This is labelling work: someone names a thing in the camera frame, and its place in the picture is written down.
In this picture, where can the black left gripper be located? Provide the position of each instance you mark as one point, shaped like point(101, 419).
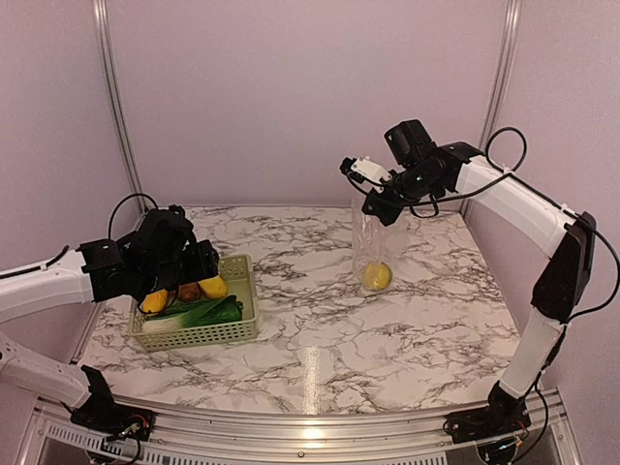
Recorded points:
point(203, 264)

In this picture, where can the brown potato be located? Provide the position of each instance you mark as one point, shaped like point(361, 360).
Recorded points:
point(189, 292)

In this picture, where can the green white bok choy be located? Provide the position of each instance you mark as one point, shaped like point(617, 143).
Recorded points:
point(219, 311)

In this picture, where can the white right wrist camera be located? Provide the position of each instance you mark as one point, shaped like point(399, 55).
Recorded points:
point(363, 170)

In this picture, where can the beige perforated plastic basket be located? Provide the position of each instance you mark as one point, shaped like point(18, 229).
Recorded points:
point(238, 273)

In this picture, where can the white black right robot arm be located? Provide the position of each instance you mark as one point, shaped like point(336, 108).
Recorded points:
point(567, 239)

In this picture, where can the aluminium front rail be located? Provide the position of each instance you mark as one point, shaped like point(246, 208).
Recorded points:
point(185, 435)

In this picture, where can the yellow lemon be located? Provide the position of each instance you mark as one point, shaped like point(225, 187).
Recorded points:
point(213, 288)

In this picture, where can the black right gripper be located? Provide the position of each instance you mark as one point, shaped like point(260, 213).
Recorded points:
point(380, 208)

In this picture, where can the dark green cucumber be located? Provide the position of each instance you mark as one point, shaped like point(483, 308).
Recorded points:
point(181, 309)

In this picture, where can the right aluminium frame post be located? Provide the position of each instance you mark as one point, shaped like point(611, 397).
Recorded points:
point(502, 76)

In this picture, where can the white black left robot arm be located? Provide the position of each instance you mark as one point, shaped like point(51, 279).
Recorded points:
point(93, 272)

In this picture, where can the clear zip top bag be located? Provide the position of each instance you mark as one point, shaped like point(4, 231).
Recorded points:
point(369, 239)

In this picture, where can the orange yellow mango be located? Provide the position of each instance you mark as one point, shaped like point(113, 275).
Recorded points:
point(155, 303)

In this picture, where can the aluminium frame post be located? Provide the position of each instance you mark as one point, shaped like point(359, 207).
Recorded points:
point(502, 76)
point(105, 46)

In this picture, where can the left aluminium frame post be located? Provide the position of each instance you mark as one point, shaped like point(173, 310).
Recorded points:
point(105, 46)

